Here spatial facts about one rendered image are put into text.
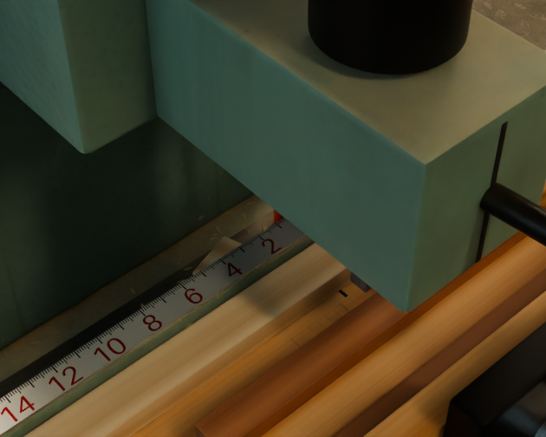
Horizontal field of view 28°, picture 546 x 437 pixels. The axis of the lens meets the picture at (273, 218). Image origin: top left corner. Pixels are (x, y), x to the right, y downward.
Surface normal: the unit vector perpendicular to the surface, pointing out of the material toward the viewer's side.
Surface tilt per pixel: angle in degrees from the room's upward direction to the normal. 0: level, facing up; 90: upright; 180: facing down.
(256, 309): 0
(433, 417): 0
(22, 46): 90
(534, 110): 90
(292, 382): 0
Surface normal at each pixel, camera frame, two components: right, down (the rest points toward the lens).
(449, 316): 0.00, -0.70
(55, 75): -0.75, 0.48
